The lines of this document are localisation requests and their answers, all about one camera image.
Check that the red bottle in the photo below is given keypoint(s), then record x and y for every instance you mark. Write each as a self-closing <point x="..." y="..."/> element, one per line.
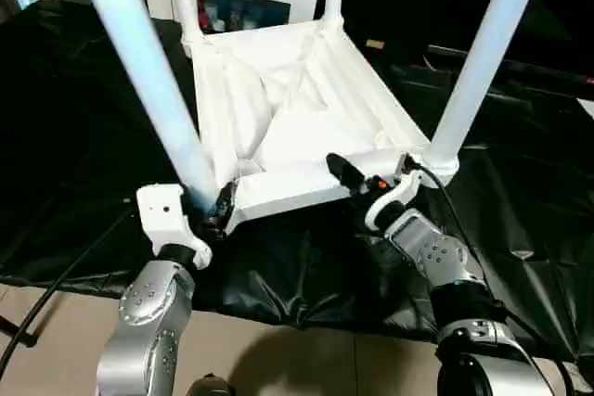
<point x="208" y="18"/>

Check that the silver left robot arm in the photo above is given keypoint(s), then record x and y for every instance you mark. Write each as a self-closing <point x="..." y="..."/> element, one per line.
<point x="148" y="322"/>

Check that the black robot left foot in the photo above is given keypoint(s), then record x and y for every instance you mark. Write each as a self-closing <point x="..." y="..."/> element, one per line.
<point x="210" y="387"/>

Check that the white flat sheet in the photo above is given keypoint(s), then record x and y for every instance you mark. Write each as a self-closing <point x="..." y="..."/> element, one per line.
<point x="587" y="107"/>

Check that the black folding stand legs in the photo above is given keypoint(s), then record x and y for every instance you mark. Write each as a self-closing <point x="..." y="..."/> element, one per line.
<point x="14" y="331"/>

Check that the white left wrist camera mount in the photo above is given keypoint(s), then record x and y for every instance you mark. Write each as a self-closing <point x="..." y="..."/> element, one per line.
<point x="165" y="215"/>

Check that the small tan label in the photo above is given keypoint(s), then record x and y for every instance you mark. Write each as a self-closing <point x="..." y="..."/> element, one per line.
<point x="375" y="44"/>

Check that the black plastic mat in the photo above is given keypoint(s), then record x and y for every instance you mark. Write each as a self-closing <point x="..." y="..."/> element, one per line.
<point x="74" y="136"/>

